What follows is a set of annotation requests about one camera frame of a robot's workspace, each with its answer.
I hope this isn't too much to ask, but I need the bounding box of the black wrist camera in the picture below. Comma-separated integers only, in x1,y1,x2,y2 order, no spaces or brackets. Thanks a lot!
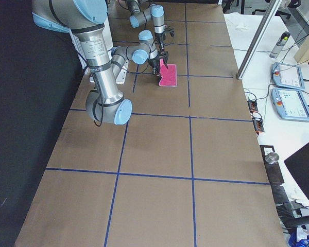
164,25,175,38

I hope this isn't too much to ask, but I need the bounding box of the near orange black connector box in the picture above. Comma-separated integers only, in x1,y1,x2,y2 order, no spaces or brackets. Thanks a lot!
252,117,265,134

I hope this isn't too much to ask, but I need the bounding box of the black metal block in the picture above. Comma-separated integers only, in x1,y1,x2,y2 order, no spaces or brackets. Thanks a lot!
260,145,284,186

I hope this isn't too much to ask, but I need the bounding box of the brown paper table cover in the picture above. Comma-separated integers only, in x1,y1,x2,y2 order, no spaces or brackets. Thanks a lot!
15,3,285,246

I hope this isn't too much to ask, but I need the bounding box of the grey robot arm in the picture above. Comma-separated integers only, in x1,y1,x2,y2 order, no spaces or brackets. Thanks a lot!
125,1,168,75
32,1,159,125

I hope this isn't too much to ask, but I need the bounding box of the aluminium frame post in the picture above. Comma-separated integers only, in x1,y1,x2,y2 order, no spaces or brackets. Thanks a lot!
235,0,282,80

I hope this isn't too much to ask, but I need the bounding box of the far teach pendant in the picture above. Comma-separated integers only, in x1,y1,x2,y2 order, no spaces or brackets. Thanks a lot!
271,62,305,91

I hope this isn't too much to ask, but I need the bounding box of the far orange black connector box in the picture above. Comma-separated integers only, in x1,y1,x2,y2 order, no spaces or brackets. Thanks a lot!
247,99,259,113

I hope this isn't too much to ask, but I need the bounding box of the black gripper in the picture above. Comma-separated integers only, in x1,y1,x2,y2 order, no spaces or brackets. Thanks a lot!
156,32,166,51
149,51,169,75

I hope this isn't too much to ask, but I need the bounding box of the white crumpled cloth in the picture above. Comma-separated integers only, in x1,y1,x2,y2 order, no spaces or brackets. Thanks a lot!
224,12,249,32

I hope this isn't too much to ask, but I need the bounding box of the black computer monitor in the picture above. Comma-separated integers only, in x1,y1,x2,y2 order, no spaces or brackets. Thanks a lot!
284,143,309,200

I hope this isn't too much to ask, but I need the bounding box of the orange black connector box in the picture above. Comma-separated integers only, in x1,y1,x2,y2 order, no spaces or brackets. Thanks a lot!
252,117,265,134
247,99,259,113

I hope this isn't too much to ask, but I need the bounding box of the small metal cup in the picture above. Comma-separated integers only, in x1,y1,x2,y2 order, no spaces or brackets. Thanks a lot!
265,152,280,165

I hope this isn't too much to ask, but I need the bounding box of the teach pendant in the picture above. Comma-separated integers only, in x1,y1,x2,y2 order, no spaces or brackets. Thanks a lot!
271,87,309,122
271,62,305,91

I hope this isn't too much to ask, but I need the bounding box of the near teach pendant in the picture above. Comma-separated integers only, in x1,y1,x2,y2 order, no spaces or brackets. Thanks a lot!
271,87,309,122

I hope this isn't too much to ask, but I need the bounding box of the pink square towel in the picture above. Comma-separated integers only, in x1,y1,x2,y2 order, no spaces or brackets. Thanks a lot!
159,59,178,87

